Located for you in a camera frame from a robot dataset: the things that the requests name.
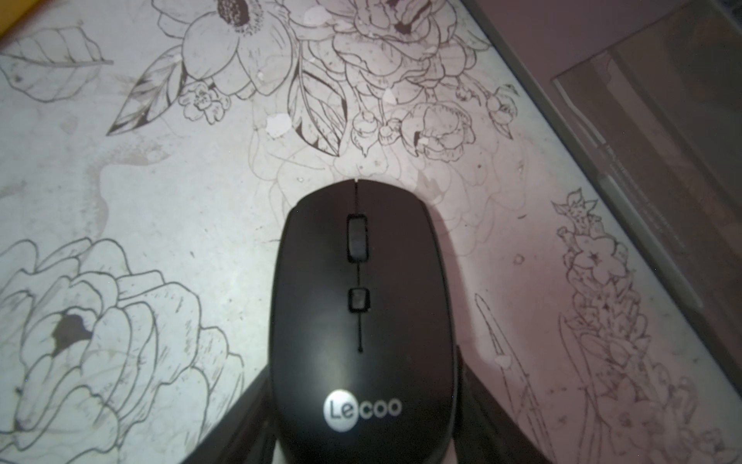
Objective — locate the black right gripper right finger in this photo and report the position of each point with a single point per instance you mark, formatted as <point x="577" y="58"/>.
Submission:
<point x="483" y="431"/>

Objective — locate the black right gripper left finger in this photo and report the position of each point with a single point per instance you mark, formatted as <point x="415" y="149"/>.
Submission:
<point x="246" y="433"/>

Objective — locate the black wireless mouse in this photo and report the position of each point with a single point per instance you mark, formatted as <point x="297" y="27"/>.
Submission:
<point x="362" y="356"/>

